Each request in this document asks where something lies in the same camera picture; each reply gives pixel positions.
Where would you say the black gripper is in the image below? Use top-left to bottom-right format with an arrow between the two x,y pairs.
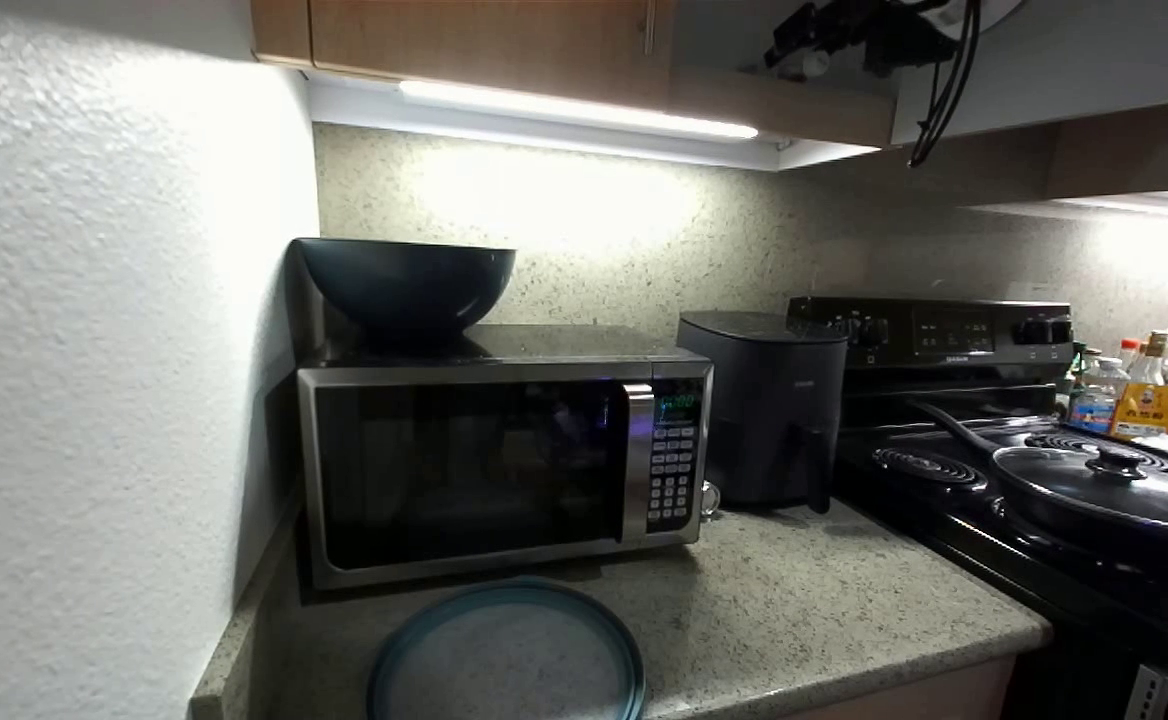
761,0 -> 961,76

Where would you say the under-cabinet light bar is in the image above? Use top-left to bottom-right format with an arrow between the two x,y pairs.
397,74 -> 765,143

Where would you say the grey open cabinet door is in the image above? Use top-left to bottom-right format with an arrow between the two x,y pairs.
886,0 -> 1168,148

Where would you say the green bottle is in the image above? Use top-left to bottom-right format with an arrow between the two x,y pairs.
1052,341 -> 1094,414

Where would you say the blue label water bottle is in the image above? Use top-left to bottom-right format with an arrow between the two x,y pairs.
1065,353 -> 1134,441

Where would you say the yellow label oil bottle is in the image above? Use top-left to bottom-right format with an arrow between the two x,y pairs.
1109,329 -> 1168,443

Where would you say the stainless steel microwave oven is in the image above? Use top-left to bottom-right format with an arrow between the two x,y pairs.
293,320 -> 716,597

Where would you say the black electric stove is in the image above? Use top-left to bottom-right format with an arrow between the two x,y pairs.
786,292 -> 1168,720

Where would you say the black air fryer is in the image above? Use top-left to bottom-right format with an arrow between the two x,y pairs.
677,310 -> 854,515

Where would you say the black stove burner coil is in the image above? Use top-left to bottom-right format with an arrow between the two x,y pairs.
867,443 -> 998,500

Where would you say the dark blue bowl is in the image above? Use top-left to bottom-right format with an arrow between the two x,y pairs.
290,237 -> 519,353

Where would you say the black pan lid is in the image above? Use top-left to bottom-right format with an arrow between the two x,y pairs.
998,437 -> 1168,538

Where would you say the black frying pan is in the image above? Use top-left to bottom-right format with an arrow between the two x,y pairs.
903,398 -> 1168,572

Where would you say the blue rimmed round plate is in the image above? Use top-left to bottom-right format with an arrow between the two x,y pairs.
363,578 -> 652,720

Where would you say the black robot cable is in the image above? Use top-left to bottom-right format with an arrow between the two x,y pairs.
909,0 -> 991,174

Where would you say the wooden wall cabinet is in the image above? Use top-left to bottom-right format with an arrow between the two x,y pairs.
247,0 -> 895,152

